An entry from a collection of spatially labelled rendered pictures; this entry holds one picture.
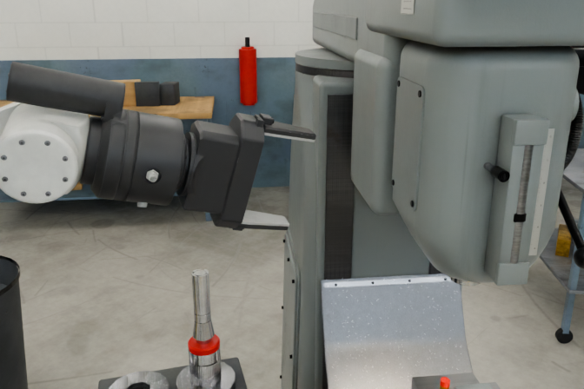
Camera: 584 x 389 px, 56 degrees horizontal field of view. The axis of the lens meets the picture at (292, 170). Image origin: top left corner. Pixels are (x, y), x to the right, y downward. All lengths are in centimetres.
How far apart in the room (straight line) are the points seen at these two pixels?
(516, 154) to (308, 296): 73
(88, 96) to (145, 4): 445
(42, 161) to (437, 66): 45
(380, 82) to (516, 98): 23
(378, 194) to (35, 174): 56
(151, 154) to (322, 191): 69
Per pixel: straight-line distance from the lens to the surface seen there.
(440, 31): 63
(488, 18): 65
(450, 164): 71
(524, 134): 68
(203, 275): 80
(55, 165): 49
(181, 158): 52
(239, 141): 54
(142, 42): 498
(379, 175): 88
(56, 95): 52
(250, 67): 479
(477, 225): 74
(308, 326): 133
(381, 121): 86
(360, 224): 120
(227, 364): 95
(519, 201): 71
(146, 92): 449
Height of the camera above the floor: 168
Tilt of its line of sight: 17 degrees down
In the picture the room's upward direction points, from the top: straight up
